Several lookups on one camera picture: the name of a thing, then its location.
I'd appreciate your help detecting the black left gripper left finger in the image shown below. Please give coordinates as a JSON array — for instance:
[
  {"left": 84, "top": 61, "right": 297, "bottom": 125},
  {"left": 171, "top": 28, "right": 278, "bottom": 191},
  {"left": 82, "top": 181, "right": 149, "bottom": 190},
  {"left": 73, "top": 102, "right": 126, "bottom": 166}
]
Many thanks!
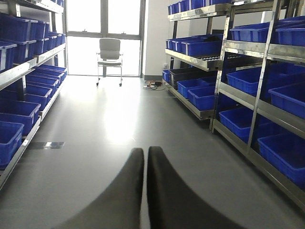
[{"left": 55, "top": 148, "right": 144, "bottom": 229}]

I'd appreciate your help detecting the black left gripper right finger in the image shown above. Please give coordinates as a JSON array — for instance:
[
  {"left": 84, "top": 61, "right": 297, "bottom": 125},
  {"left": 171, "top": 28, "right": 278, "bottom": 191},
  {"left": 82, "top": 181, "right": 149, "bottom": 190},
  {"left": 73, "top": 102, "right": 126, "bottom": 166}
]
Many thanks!
[{"left": 147, "top": 146, "right": 242, "bottom": 229}]

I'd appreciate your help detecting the right near steel shelf rack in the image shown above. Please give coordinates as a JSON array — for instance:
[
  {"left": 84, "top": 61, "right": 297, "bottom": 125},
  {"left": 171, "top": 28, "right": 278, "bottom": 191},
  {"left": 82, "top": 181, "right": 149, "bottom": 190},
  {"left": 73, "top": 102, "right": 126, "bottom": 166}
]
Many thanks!
[{"left": 210, "top": 0, "right": 305, "bottom": 210}]

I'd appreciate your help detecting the steel shelf rack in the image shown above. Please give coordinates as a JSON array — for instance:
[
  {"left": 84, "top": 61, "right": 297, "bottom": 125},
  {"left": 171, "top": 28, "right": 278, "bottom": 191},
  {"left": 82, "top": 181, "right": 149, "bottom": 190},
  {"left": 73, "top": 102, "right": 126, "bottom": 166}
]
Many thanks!
[
  {"left": 0, "top": 0, "right": 69, "bottom": 190},
  {"left": 210, "top": 0, "right": 305, "bottom": 210},
  {"left": 162, "top": 0, "right": 233, "bottom": 121}
]

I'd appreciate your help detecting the right far steel shelf rack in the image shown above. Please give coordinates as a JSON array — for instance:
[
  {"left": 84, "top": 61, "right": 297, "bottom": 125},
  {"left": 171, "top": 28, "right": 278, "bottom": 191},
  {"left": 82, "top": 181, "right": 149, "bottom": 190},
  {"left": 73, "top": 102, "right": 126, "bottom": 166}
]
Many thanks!
[{"left": 162, "top": 0, "right": 233, "bottom": 121}]

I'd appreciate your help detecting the left steel shelf rack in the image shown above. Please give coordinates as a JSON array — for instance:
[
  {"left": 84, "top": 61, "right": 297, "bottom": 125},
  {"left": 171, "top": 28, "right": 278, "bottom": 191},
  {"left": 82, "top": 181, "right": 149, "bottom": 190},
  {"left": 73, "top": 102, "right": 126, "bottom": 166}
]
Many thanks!
[{"left": 0, "top": 0, "right": 69, "bottom": 190}]

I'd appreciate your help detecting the white office chair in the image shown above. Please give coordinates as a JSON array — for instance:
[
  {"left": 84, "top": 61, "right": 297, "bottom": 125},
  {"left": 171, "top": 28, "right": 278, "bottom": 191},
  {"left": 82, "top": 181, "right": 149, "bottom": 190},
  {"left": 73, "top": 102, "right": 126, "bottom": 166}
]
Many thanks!
[{"left": 96, "top": 38, "right": 123, "bottom": 87}]

